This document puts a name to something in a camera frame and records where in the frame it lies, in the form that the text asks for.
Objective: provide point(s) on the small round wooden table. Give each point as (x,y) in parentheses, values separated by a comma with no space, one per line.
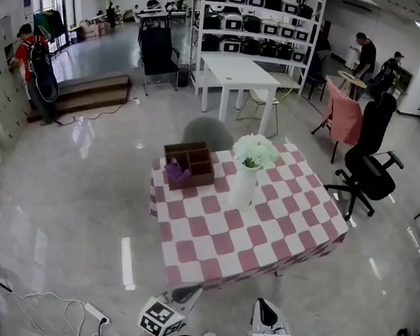
(351,78)

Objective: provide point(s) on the black mesh high-back chair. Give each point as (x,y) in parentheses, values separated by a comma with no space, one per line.
(157,52)

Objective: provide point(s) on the brown wooden step platform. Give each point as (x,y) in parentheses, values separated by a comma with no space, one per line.
(91,91)

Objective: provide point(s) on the black waste bin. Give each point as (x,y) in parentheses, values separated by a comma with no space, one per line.
(183,77)

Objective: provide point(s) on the brown wooden compartment box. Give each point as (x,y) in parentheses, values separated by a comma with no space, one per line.
(197,171)

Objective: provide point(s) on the clothes rack with garments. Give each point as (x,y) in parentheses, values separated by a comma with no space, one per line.
(49,23)

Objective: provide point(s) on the white power strip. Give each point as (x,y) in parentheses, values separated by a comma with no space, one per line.
(97,313)

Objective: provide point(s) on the cardboard boxes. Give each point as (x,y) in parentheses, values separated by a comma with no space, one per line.
(93,30)

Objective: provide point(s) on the white metal shelf rack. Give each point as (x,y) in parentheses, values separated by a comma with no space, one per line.
(195,58)

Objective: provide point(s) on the white square table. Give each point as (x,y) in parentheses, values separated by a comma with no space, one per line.
(235,72)

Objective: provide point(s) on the rows of rice cookers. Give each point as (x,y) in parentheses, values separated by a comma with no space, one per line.
(256,24)

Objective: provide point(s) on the pink white checkered tablecloth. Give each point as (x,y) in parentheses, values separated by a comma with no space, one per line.
(222,240)

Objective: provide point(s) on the grey-green round-back chair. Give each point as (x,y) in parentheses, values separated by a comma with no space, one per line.
(207,133)

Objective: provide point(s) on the pink covered chair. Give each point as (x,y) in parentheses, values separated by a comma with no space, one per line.
(342,117)

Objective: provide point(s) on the pale white flowers bouquet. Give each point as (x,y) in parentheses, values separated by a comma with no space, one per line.
(255,150)

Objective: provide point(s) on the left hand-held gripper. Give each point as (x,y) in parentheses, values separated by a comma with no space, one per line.
(160,319)

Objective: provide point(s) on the white ribbed vase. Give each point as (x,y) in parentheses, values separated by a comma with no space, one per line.
(242,188)

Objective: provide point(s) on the purple cloth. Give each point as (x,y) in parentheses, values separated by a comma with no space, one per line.
(177,173)

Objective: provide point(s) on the black office chair with armrests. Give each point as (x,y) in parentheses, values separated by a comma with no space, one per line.
(370,165)

